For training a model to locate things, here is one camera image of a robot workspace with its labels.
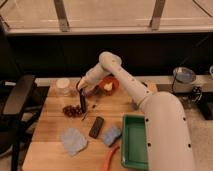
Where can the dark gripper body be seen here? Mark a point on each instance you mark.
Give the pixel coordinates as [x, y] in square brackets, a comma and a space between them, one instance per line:
[82, 83]

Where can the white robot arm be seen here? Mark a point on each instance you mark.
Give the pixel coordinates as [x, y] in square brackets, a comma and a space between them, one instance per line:
[167, 133]

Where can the purple bowl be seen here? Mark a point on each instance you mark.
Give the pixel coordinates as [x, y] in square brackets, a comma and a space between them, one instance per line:
[92, 92]

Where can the pale item in orange bowl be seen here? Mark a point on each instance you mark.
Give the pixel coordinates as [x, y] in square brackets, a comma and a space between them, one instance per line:
[108, 86]

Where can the orange bowl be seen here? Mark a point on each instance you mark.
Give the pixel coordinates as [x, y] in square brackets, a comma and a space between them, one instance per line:
[109, 79]

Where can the metal bowl on shelf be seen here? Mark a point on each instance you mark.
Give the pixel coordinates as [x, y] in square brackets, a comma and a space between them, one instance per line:
[184, 75]

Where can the white plastic cup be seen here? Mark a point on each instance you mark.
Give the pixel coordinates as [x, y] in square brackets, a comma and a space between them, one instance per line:
[63, 86]

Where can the small spoon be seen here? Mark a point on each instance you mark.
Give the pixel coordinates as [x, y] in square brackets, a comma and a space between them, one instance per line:
[90, 110]

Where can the bunch of dark grapes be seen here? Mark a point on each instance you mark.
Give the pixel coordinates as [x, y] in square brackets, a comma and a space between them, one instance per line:
[72, 111]

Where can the black rectangular block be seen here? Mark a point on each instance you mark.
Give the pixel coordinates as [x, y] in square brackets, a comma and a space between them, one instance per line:
[96, 127]

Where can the light blue cloth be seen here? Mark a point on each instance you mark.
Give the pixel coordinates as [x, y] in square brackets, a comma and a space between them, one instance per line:
[73, 141]

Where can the blue sponge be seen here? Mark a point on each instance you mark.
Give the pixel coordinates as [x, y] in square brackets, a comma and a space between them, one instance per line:
[110, 136]

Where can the black chair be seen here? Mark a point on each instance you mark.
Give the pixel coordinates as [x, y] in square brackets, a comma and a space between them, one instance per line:
[16, 116]

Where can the green tray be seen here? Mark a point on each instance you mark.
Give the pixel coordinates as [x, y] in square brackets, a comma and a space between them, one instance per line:
[134, 147]

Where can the orange carrot toy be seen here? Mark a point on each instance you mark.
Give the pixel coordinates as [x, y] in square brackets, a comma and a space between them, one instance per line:
[108, 158]

